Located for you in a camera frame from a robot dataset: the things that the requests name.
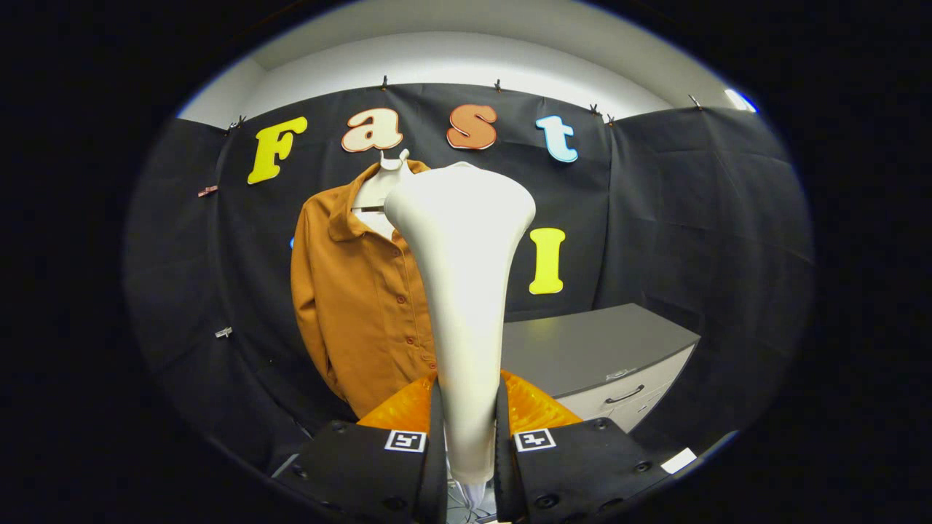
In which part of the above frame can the grey drawer cabinet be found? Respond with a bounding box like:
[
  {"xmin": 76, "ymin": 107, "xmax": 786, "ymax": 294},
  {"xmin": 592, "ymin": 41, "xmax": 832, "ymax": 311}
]
[{"xmin": 501, "ymin": 303, "xmax": 701, "ymax": 434}]

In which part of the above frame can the white mannequin torso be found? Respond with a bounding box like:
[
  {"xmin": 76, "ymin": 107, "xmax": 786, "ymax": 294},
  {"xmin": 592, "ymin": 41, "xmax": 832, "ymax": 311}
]
[{"xmin": 352, "ymin": 149, "xmax": 411, "ymax": 242}]

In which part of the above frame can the row of black clips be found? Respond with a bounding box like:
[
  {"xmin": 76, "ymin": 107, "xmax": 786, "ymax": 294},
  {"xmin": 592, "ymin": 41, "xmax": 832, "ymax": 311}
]
[{"xmin": 226, "ymin": 74, "xmax": 706, "ymax": 137}]

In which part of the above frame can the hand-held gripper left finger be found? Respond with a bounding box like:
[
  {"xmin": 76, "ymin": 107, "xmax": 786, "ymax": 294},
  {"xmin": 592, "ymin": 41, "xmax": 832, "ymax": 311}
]
[{"xmin": 273, "ymin": 371, "xmax": 447, "ymax": 524}]

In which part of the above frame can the white garment steamer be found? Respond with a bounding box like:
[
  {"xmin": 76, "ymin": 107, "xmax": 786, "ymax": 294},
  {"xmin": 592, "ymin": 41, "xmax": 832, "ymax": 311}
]
[{"xmin": 384, "ymin": 162, "xmax": 537, "ymax": 510}]

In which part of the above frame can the white paper slip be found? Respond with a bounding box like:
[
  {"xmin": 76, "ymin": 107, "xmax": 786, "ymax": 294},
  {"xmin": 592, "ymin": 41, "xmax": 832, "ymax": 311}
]
[{"xmin": 660, "ymin": 448, "xmax": 698, "ymax": 475}]

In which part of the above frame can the orange button-up shirt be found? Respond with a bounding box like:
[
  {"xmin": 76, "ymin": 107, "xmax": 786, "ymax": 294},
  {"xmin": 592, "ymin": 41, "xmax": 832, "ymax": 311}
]
[{"xmin": 290, "ymin": 160, "xmax": 439, "ymax": 420}]

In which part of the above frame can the black backdrop cloth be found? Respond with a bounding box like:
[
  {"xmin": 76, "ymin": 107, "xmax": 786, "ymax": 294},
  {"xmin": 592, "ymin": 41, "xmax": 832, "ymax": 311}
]
[{"xmin": 124, "ymin": 82, "xmax": 815, "ymax": 474}]

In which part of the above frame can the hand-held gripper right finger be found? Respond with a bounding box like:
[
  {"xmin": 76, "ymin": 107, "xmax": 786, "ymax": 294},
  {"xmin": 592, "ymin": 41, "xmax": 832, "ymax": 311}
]
[{"xmin": 495, "ymin": 370, "xmax": 678, "ymax": 524}]

